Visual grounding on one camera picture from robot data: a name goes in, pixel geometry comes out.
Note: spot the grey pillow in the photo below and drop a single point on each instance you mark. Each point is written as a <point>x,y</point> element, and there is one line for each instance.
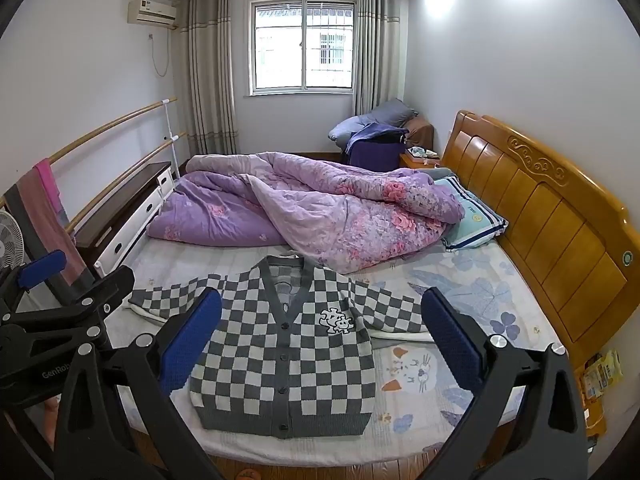
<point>392,112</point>

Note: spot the yellow packet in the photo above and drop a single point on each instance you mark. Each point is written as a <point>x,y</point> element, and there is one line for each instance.
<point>602,372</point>

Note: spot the printed bed sheet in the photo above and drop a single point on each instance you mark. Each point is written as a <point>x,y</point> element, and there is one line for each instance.
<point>450,280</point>

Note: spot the white air conditioner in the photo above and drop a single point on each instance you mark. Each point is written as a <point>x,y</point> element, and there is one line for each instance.
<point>152,12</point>

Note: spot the wooden wall rail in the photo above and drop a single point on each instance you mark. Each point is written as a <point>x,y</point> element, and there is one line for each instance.
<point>110,122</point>
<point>130,167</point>

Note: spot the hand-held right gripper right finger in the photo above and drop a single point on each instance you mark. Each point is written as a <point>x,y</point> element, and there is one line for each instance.
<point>450,345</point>

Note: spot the white fan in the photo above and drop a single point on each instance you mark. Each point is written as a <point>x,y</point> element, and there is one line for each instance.
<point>10,240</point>

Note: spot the blue grey bedding bundle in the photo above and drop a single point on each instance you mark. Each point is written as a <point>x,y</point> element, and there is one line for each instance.
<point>347,130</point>

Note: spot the grey striped curtain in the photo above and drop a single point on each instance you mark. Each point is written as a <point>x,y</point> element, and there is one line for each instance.
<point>375,45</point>
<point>207,75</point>

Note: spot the grey cloth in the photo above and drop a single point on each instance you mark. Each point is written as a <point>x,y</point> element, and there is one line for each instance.
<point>30,220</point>

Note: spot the pink towel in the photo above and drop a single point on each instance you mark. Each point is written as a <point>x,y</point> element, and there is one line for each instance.
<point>55,200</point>

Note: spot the wooden headboard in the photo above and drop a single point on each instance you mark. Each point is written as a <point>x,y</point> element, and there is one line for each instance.
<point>550,220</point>

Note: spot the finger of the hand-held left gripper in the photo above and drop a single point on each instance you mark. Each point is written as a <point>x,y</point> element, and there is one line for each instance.
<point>95,294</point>
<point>42,266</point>

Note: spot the light blue striped cloth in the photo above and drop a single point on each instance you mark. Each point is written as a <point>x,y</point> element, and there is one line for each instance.
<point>472,215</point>

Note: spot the pink fluffy garment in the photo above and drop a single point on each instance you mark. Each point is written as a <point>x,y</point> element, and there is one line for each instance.
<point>310,210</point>

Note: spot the wooden bedside cabinet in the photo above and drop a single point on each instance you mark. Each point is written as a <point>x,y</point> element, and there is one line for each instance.
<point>417,162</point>

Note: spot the grey white checkered cardigan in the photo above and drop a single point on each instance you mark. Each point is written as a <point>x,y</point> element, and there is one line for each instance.
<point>280,340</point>

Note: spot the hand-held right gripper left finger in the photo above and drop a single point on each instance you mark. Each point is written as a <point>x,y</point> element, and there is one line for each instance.
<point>192,345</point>

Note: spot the dark top white dresser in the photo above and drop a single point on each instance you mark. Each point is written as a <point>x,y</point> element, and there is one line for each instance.
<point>125,200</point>

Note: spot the person's left forearm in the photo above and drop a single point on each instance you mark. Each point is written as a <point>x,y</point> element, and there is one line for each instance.
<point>50,422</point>

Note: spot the window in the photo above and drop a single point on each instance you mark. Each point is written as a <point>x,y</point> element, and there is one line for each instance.
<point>302,45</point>

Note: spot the white rail post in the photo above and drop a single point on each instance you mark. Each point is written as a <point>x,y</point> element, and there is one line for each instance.
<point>170,135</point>

